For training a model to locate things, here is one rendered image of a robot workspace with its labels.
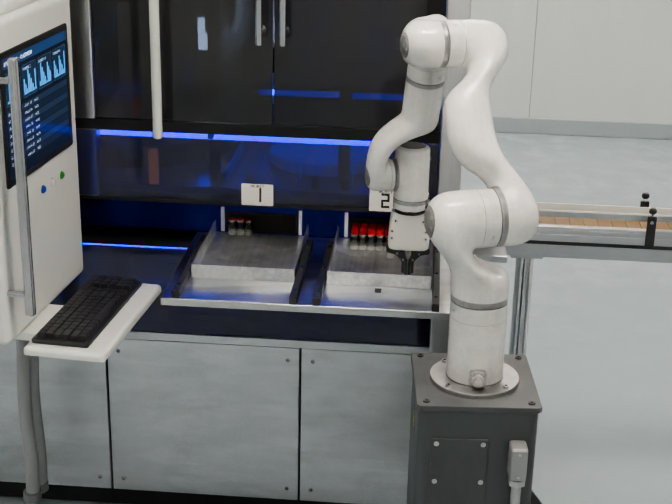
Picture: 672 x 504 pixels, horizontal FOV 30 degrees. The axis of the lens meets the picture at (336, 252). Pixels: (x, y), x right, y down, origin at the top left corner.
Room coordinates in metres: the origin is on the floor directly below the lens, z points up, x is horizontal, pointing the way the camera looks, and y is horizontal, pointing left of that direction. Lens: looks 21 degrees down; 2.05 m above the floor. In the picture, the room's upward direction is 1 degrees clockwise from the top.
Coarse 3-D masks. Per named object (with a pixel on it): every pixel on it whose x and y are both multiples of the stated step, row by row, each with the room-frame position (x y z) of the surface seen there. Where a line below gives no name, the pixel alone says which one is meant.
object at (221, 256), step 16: (208, 240) 3.14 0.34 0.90; (224, 240) 3.19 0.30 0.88; (240, 240) 3.19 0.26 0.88; (256, 240) 3.19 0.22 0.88; (272, 240) 3.19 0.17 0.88; (288, 240) 3.20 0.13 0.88; (304, 240) 3.13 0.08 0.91; (208, 256) 3.06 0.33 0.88; (224, 256) 3.06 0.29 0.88; (240, 256) 3.07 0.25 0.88; (256, 256) 3.07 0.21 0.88; (272, 256) 3.07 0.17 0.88; (288, 256) 3.07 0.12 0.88; (192, 272) 2.92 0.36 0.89; (208, 272) 2.91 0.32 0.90; (224, 272) 2.91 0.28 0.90; (240, 272) 2.91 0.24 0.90; (256, 272) 2.91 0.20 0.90; (272, 272) 2.90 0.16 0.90; (288, 272) 2.90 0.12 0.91
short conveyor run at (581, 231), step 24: (552, 216) 3.24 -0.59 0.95; (576, 216) 3.24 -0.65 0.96; (600, 216) 3.23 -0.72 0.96; (624, 216) 3.23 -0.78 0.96; (648, 216) 3.19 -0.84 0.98; (552, 240) 3.22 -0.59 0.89; (576, 240) 3.21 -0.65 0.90; (600, 240) 3.21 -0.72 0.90; (624, 240) 3.20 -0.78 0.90; (648, 240) 3.19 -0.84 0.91
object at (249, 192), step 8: (248, 184) 3.17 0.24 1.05; (256, 184) 3.17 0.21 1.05; (264, 184) 3.17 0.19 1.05; (248, 192) 3.17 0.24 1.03; (256, 192) 3.17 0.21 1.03; (264, 192) 3.16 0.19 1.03; (272, 192) 3.16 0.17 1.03; (248, 200) 3.17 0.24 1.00; (256, 200) 3.17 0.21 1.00; (264, 200) 3.16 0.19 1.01; (272, 200) 3.16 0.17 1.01
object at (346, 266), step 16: (336, 240) 3.14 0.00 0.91; (336, 256) 3.08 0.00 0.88; (352, 256) 3.09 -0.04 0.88; (368, 256) 3.09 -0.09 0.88; (384, 256) 3.09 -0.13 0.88; (336, 272) 2.89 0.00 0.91; (352, 272) 2.89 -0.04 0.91; (368, 272) 2.97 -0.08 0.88; (384, 272) 2.98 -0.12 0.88; (400, 272) 2.98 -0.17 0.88; (416, 272) 2.98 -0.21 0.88; (416, 288) 2.88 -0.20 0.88
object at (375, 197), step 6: (372, 192) 3.14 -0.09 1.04; (378, 192) 3.14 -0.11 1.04; (384, 192) 3.14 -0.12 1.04; (390, 192) 3.14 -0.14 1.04; (372, 198) 3.14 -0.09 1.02; (378, 198) 3.14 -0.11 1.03; (384, 198) 3.14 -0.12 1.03; (390, 198) 3.14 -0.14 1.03; (372, 204) 3.14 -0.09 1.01; (378, 204) 3.14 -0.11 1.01; (384, 204) 3.14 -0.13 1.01; (390, 204) 3.14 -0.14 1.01; (372, 210) 3.14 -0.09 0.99; (378, 210) 3.14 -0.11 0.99; (384, 210) 3.14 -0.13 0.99; (390, 210) 3.14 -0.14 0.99
